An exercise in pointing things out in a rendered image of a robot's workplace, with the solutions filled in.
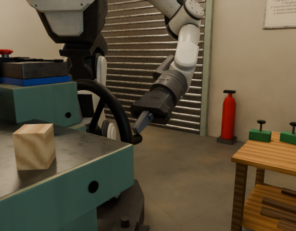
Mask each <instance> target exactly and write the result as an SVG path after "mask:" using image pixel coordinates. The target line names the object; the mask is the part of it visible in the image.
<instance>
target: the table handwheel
mask: <svg viewBox="0 0 296 231"><path fill-rule="evenodd" d="M74 82H76V83H77V91H80V90H87V91H90V92H92V93H94V94H96V95H97V96H99V97H100V100H99V103H98V105H97V108H96V111H95V113H94V115H93V117H92V120H91V122H90V123H88V124H85V126H86V132H88V133H91V134H95V135H99V136H103V134H102V130H101V128H100V127H99V126H98V125H97V123H98V121H99V118H100V115H101V113H102V111H103V108H104V106H105V104H107V106H108V107H109V109H110V110H111V112H112V114H113V116H114V118H115V121H116V123H117V126H118V129H119V133H120V138H121V142H125V143H129V144H132V145H133V137H132V130H131V126H130V122H129V120H128V117H127V115H126V112H125V110H124V109H123V107H122V105H121V103H120V102H119V100H118V99H117V98H116V97H115V95H114V94H113V93H112V92H111V91H110V90H109V89H108V88H106V87H105V86H104V85H102V84H100V83H99V82H96V81H94V80H90V79H78V80H75V81H74Z"/></svg>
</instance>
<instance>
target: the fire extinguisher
mask: <svg viewBox="0 0 296 231"><path fill-rule="evenodd" d="M223 93H228V97H227V98H225V100H224V102H223V112H222V126H221V135H220V136H219V137H218V138H217V142H218V143H224V144H229V145H233V144H234V143H235V142H236V141H237V137H235V136H234V124H235V112H236V102H235V99H234V98H233V97H232V94H235V93H236V91H235V90H224V91H223Z"/></svg>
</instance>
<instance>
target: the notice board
mask: <svg viewBox="0 0 296 231"><path fill-rule="evenodd" d="M271 28H296V0H265V8H264V18H263V29H271Z"/></svg>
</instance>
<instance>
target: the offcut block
mask: <svg viewBox="0 0 296 231"><path fill-rule="evenodd" d="M12 136H13V143H14V151H15V158H16V169H17V171H24V170H46V169H48V168H49V166H50V165H51V163H52V162H53V160H54V158H55V157H56V155H55V139H54V129H53V124H25V125H23V126H22V127H21V128H19V129H18V130H17V131H15V132H14V133H13V134H12Z"/></svg>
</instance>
